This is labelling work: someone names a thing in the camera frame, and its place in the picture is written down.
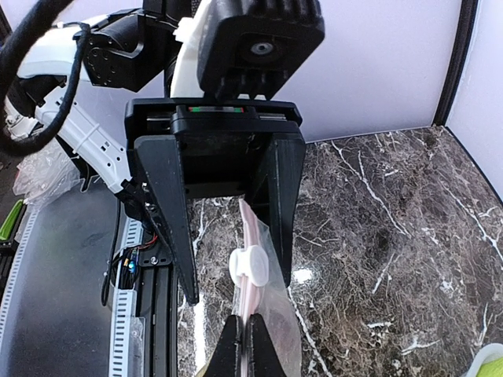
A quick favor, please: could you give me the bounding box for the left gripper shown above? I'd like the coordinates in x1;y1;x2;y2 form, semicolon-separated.
124;98;306;306

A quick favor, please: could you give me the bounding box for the green chayote toy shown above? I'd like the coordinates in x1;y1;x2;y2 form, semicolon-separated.
477;358;503;377

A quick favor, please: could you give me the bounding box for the left black frame post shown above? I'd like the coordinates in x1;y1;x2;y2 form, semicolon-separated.
433;0;479;126

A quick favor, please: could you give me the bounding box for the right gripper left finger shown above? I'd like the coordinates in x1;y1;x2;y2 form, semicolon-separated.
199;315;242;377

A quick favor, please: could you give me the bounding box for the clear dotted zip top bag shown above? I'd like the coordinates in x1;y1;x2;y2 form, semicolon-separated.
229;199;302;376

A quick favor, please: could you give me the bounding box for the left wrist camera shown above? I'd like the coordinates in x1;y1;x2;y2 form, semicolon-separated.
171;0;327;101

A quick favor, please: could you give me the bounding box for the white slotted cable duct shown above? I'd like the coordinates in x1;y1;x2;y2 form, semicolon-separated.
1;203;143;376

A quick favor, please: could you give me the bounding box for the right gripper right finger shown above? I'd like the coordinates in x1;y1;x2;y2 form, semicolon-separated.
248;313;286;377

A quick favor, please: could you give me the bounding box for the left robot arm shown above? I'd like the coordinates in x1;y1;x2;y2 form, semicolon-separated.
1;1;325;304

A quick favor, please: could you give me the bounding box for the pink plastic food tray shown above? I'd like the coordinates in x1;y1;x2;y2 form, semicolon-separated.
464;343;503;377

